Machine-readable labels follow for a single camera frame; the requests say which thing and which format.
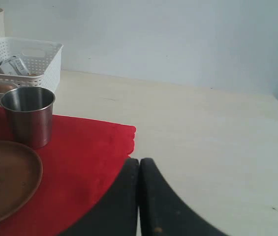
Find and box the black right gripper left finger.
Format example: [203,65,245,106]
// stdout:
[60,158,139,236]

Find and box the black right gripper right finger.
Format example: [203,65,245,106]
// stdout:
[138,158,225,236]

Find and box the blue white milk carton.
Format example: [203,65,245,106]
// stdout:
[0,56,30,76]

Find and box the red scalloped table cloth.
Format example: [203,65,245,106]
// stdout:
[0,115,136,236]

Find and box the brown round plate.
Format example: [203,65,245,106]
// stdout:
[0,141,43,222]

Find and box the stainless steel cup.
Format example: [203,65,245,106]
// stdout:
[0,87,56,149]

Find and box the white woven plastic basket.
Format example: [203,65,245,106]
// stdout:
[0,37,63,98]

